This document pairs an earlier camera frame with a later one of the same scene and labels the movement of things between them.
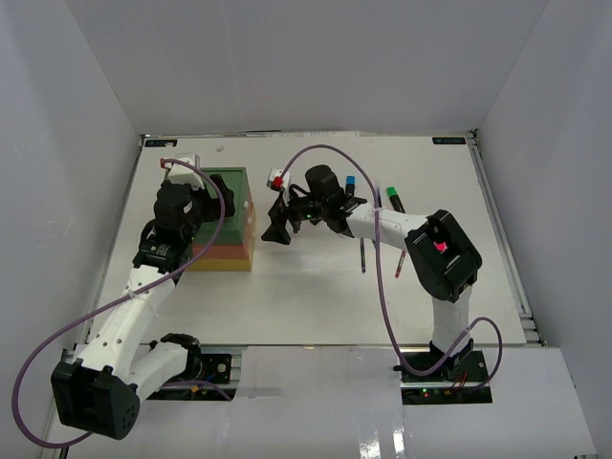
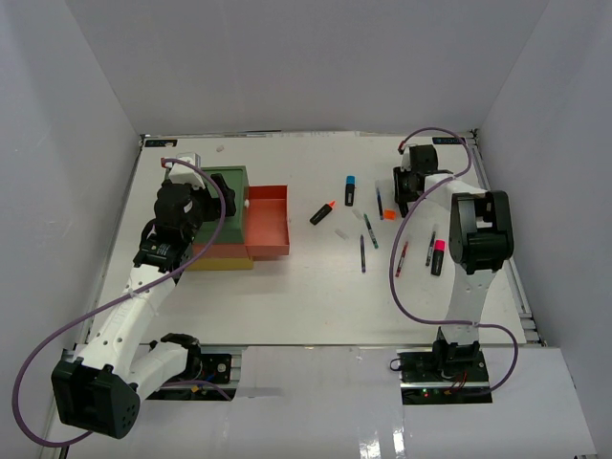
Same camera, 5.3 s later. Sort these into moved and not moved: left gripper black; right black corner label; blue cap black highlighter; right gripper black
Moved: right gripper black
Not moved: right black corner label; blue cap black highlighter; left gripper black
